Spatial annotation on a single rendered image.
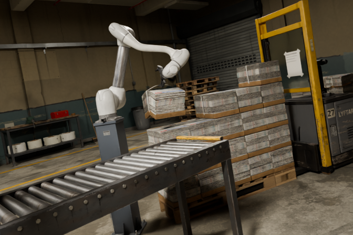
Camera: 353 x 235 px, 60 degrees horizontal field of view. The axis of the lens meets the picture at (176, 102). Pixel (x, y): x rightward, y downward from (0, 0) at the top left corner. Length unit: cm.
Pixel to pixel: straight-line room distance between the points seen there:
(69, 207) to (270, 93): 242
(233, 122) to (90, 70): 722
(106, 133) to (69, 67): 694
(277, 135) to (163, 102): 132
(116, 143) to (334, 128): 235
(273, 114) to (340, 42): 607
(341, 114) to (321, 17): 582
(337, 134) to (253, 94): 111
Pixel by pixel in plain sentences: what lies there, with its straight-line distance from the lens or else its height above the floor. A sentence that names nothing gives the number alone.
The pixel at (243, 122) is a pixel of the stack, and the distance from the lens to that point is 307.
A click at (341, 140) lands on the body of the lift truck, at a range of 384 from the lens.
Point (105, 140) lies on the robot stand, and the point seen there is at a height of 84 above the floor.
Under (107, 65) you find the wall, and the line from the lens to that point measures 1005.
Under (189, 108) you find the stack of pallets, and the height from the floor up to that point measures 45.
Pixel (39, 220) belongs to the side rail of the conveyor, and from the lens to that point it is 135.
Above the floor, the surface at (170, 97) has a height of 110.
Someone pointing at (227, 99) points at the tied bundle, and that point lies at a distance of 297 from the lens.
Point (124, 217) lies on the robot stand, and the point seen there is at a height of 16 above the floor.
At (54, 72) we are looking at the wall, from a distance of 928.
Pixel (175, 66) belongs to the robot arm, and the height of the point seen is 135.
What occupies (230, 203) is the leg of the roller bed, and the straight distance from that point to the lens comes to 209.
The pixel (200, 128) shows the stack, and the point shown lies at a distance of 281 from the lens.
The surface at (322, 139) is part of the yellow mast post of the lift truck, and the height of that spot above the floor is 39.
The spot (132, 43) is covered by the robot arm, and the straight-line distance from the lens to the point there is 260.
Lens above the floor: 119
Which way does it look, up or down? 3 degrees down
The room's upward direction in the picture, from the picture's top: 10 degrees counter-clockwise
